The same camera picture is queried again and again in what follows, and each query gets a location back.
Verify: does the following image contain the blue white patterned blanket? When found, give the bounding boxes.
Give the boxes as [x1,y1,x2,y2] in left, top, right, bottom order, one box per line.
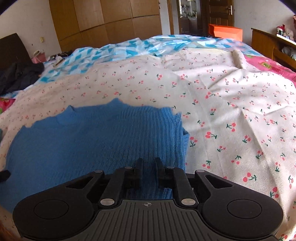
[35,35,262,85]

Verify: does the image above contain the orange box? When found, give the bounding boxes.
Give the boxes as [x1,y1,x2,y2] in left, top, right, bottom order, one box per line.
[208,24,243,42]

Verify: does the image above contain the pink cartoon print quilt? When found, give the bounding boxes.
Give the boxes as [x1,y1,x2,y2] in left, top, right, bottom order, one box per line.
[244,55,296,85]

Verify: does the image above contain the wooden door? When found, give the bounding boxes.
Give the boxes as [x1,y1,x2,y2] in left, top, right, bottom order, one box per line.
[200,0,234,36]

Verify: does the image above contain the pink bag on nightstand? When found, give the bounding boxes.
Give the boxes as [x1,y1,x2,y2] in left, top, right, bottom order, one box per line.
[31,50,47,64]

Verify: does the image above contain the dark navy clothes pile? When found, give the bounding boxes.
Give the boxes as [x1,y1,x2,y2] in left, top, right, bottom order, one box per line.
[1,62,45,95]

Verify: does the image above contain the blue knit sweater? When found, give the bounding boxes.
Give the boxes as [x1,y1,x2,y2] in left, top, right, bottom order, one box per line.
[1,99,189,211]

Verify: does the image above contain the white cherry print bedsheet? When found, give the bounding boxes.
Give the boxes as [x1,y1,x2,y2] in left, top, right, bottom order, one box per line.
[1,49,295,240]

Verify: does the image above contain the wooden side cabinet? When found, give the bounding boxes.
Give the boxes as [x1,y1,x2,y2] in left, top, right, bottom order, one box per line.
[251,28,295,72]

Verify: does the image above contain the wooden wardrobe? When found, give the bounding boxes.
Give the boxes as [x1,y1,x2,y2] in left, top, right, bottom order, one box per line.
[49,0,162,52]

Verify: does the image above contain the dark brown headboard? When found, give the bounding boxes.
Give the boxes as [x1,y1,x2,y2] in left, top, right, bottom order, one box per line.
[0,33,32,71]

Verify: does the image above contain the plush toys on cabinet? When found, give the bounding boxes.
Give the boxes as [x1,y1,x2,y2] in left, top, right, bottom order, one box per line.
[276,25,295,41]

